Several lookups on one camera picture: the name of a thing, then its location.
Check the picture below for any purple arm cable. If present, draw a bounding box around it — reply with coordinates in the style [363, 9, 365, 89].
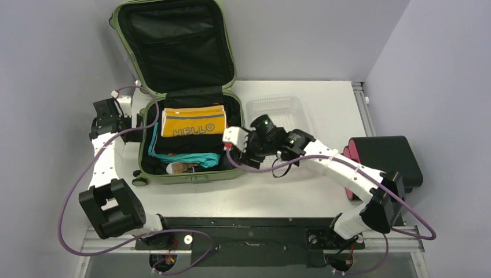
[225, 147, 437, 276]
[57, 85, 214, 276]

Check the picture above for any black folded garment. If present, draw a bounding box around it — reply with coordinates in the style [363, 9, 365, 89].
[149, 134, 223, 154]

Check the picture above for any white perforated plastic basket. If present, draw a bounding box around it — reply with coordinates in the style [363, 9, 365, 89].
[244, 94, 316, 170]

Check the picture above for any green hard-shell suitcase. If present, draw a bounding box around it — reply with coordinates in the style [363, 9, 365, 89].
[109, 1, 244, 186]

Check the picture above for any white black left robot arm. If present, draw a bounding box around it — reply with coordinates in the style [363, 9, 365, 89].
[78, 97, 173, 249]

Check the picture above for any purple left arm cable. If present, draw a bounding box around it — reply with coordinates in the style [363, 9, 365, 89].
[57, 85, 214, 276]

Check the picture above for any yellow folded hello towel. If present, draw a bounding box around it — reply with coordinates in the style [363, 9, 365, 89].
[160, 105, 228, 138]

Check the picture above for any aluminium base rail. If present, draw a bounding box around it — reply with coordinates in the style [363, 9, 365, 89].
[80, 228, 424, 254]

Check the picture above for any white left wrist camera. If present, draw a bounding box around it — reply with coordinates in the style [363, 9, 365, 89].
[111, 90, 133, 118]

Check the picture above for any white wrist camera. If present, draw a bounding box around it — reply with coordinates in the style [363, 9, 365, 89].
[111, 90, 133, 118]
[222, 126, 251, 153]

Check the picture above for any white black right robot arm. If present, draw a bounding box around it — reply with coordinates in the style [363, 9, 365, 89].
[222, 115, 404, 247]

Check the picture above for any white brown cosmetic palette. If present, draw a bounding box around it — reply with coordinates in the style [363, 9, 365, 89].
[166, 162, 200, 175]

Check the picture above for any teal garment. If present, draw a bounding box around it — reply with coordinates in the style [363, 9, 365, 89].
[146, 123, 222, 168]

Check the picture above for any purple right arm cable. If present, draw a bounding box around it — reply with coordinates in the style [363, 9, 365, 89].
[225, 147, 437, 276]

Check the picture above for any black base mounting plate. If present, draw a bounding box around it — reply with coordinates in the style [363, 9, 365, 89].
[129, 217, 387, 272]

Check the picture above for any black and pink storage organizer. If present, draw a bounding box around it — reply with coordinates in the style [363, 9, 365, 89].
[342, 136, 423, 193]

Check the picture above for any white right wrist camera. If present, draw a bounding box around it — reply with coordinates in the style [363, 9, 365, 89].
[222, 126, 251, 153]

